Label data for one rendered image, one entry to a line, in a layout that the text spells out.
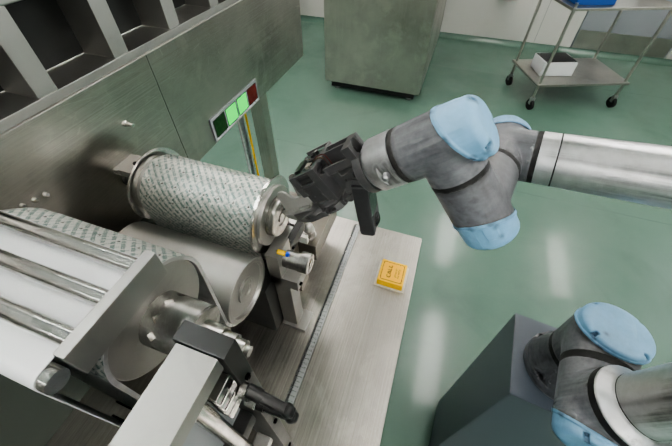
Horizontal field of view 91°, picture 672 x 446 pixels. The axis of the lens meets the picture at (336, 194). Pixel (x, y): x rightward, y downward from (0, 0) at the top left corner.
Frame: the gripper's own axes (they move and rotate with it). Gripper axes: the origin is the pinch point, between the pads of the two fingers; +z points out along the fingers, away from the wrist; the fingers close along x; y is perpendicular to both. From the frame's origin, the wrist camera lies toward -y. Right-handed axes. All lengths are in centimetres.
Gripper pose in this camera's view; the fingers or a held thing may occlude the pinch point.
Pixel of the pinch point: (292, 209)
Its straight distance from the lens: 60.3
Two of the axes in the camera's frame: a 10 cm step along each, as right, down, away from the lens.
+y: -6.0, -6.9, -4.0
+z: -7.2, 2.6, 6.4
